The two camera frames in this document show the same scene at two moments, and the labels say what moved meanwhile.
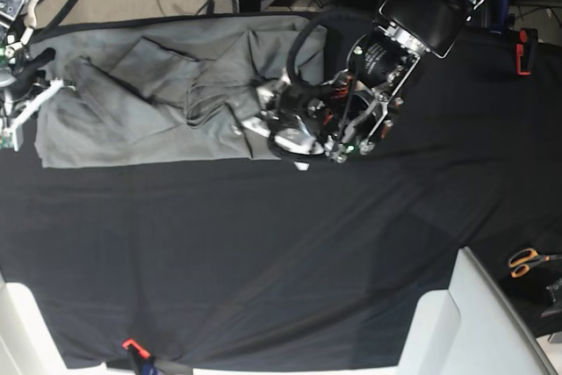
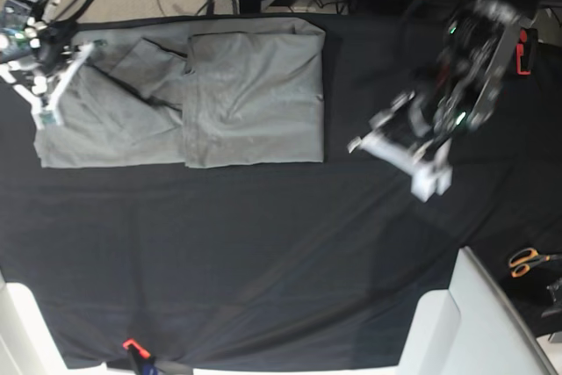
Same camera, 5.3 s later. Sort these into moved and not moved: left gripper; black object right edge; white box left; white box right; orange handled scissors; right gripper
Moved: left gripper; right gripper
Not moved: white box right; white box left; black object right edge; orange handled scissors
